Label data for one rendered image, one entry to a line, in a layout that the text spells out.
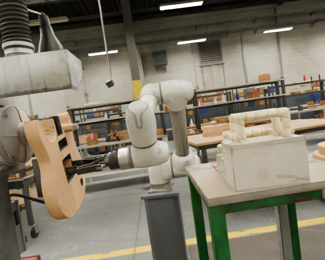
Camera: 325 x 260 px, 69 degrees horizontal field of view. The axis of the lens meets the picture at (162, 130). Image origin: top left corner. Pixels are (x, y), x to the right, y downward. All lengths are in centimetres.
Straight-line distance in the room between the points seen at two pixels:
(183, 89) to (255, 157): 65
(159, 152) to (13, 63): 62
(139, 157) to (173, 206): 88
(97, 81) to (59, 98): 206
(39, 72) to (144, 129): 43
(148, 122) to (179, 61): 1164
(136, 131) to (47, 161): 32
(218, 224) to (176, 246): 97
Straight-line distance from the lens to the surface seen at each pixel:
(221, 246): 98
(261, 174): 94
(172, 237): 185
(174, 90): 138
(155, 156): 93
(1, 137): 106
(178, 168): 171
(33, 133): 87
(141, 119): 83
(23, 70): 99
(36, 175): 138
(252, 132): 108
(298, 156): 98
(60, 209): 94
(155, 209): 177
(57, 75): 94
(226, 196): 90
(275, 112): 94
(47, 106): 1313
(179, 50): 1258
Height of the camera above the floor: 124
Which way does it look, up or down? 3 degrees down
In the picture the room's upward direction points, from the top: 8 degrees counter-clockwise
